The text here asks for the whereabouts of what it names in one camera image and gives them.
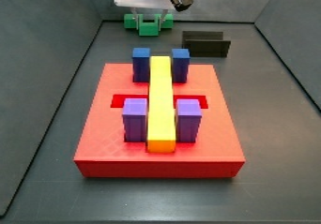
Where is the purple left block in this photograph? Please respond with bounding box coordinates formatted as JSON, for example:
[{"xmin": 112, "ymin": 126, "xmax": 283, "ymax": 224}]
[{"xmin": 121, "ymin": 98, "xmax": 147, "ymax": 142}]

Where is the green U-shaped object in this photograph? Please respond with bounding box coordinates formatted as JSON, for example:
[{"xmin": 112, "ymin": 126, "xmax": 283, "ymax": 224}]
[{"xmin": 123, "ymin": 14, "xmax": 174, "ymax": 37}]

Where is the dark blue right block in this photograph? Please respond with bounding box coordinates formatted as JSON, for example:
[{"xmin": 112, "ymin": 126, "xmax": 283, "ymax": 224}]
[{"xmin": 171, "ymin": 49, "xmax": 191, "ymax": 83}]

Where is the yellow long bar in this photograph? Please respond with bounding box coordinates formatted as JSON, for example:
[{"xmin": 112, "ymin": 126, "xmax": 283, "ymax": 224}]
[{"xmin": 147, "ymin": 56, "xmax": 175, "ymax": 153}]

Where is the dark blue left block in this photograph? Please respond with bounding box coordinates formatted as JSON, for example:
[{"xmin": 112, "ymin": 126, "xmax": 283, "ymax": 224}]
[{"xmin": 131, "ymin": 48, "xmax": 151, "ymax": 82}]

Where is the purple block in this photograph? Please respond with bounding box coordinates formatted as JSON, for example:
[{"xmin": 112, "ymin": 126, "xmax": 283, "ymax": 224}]
[
  {"xmin": 121, "ymin": 98, "xmax": 147, "ymax": 142},
  {"xmin": 175, "ymin": 99, "xmax": 202, "ymax": 142}
]

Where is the red base board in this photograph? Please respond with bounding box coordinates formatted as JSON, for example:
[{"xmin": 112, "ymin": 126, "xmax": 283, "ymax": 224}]
[{"xmin": 73, "ymin": 64, "xmax": 246, "ymax": 178}]

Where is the purple right block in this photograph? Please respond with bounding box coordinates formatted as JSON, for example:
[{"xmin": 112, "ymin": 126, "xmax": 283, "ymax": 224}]
[{"xmin": 175, "ymin": 99, "xmax": 202, "ymax": 142}]

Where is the dark blue block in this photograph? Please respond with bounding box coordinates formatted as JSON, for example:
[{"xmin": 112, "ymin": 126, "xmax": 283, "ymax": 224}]
[
  {"xmin": 131, "ymin": 48, "xmax": 151, "ymax": 82},
  {"xmin": 171, "ymin": 49, "xmax": 191, "ymax": 83}
]

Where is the black fixture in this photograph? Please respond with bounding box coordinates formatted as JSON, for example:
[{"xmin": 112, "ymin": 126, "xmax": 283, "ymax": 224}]
[{"xmin": 182, "ymin": 31, "xmax": 231, "ymax": 58}]

